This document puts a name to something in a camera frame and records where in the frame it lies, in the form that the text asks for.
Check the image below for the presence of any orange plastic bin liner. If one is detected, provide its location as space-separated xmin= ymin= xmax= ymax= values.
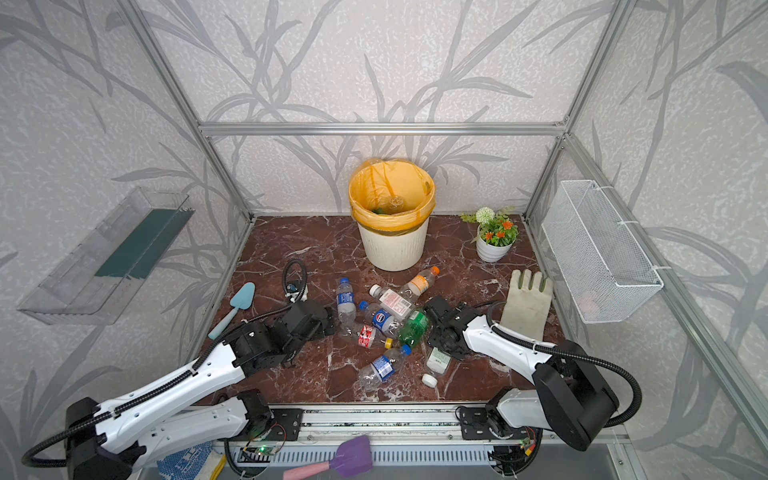
xmin=348 ymin=159 xmax=437 ymax=232

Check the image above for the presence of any pale green rubber glove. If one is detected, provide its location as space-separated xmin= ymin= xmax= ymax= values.
xmin=500 ymin=269 xmax=553 ymax=341

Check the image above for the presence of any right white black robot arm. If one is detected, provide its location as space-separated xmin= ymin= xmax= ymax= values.
xmin=424 ymin=296 xmax=643 ymax=451

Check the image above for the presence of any clear bottle pink label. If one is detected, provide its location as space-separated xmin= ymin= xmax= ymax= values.
xmin=369 ymin=284 xmax=414 ymax=320

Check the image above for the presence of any white pot with flowers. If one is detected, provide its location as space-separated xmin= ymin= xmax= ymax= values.
xmin=460 ymin=207 xmax=519 ymax=263

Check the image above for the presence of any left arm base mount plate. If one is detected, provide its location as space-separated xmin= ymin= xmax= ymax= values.
xmin=236 ymin=408 xmax=304 ymax=442

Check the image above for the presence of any white wire mesh basket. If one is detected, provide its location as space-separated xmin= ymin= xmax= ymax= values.
xmin=542 ymin=180 xmax=664 ymax=324

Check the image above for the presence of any clear bottle orange label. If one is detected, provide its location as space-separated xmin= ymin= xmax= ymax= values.
xmin=398 ymin=266 xmax=440 ymax=303

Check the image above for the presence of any clear bottle red label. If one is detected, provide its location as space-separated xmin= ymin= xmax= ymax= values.
xmin=340 ymin=323 xmax=395 ymax=349

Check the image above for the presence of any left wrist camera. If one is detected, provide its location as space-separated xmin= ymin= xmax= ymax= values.
xmin=284 ymin=281 xmax=308 ymax=303

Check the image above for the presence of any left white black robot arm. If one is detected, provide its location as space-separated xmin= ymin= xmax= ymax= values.
xmin=21 ymin=300 xmax=334 ymax=479

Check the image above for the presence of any green circuit board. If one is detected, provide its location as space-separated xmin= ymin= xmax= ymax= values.
xmin=238 ymin=445 xmax=283 ymax=464

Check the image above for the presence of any clear bottle blue cap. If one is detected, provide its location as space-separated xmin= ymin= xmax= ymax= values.
xmin=335 ymin=277 xmax=357 ymax=324

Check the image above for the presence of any blue dotted work glove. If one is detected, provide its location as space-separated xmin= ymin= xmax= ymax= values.
xmin=157 ymin=442 xmax=226 ymax=480

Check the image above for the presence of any aluminium front rail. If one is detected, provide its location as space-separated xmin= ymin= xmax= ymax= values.
xmin=209 ymin=401 xmax=631 ymax=448

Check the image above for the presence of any light blue small trowel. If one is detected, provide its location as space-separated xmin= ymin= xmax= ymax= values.
xmin=208 ymin=282 xmax=255 ymax=340

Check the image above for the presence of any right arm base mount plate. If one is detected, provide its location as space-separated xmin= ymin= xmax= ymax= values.
xmin=454 ymin=405 xmax=513 ymax=440

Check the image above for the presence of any Pepsi label clear bottle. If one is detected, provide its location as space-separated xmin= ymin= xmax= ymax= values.
xmin=359 ymin=301 xmax=403 ymax=339

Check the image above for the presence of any purple pink silicone spatula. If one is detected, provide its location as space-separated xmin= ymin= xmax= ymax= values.
xmin=282 ymin=435 xmax=373 ymax=480

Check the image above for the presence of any white green label bottle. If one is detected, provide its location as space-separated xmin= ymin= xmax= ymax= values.
xmin=422 ymin=348 xmax=451 ymax=388

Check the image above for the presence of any clear unlabelled bottle white cap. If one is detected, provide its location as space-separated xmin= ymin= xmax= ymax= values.
xmin=381 ymin=195 xmax=408 ymax=215

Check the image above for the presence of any clear plastic wall shelf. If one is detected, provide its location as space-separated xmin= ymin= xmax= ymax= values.
xmin=17 ymin=187 xmax=195 ymax=326

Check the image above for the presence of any crushed bottle blue label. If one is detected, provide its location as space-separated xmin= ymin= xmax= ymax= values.
xmin=358 ymin=345 xmax=412 ymax=391

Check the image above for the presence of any white ribbed trash bin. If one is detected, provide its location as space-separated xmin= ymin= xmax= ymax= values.
xmin=357 ymin=219 xmax=429 ymax=272

